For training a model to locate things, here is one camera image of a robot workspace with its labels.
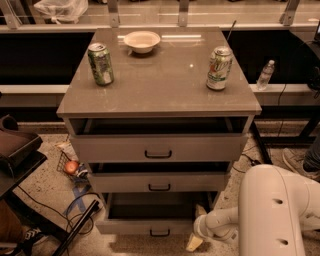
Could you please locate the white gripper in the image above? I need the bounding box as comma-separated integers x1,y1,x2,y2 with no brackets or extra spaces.
186,204,238,252

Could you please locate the grey bottom drawer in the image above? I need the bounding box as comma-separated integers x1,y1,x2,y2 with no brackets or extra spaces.
96,191,218,237

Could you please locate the grey drawer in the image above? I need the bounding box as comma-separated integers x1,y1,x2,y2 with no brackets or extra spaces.
96,191,218,237
88,162,229,193
66,117,249,163

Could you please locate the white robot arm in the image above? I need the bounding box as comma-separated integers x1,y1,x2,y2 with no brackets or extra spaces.
186,164,320,256

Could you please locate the grey middle drawer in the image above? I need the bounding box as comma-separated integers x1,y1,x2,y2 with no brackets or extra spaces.
88,162,229,193

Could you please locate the grey top drawer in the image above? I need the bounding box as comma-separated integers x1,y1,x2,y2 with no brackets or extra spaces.
66,117,249,163

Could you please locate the grey drawer cabinet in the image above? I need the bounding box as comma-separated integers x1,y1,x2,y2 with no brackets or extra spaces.
56,27,262,218

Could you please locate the black power adapter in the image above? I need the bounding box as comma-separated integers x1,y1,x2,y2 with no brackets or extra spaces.
250,160,262,166

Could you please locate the black metal stand leg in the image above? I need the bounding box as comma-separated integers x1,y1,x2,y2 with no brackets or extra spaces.
52,200,99,256

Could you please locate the grey sneaker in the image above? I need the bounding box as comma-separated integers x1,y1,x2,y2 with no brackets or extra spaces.
282,148,320,181

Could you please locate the red apple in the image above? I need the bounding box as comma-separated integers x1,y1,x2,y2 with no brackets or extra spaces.
64,161,79,175

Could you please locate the clear plastic water bottle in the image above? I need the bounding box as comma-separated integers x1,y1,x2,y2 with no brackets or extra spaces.
256,60,275,91

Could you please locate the black patterned shoe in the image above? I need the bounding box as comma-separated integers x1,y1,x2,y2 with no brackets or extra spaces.
11,228,47,256

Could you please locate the white 7up can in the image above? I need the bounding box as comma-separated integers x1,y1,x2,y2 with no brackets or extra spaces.
206,46,233,91

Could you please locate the white ceramic bowl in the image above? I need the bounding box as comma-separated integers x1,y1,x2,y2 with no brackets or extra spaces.
124,31,161,54

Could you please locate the dark brown tray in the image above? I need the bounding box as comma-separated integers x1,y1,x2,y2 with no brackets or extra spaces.
0,114,44,178

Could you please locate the green soda can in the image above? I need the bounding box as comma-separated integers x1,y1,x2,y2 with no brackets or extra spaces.
88,42,114,86

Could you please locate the clear plastic bag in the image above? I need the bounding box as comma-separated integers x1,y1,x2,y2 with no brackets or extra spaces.
34,0,89,24

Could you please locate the wire basket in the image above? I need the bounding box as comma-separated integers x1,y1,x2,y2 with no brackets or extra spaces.
57,153,88,184

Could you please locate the black floor cable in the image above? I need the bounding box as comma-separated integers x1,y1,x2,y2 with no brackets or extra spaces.
16,184,101,236

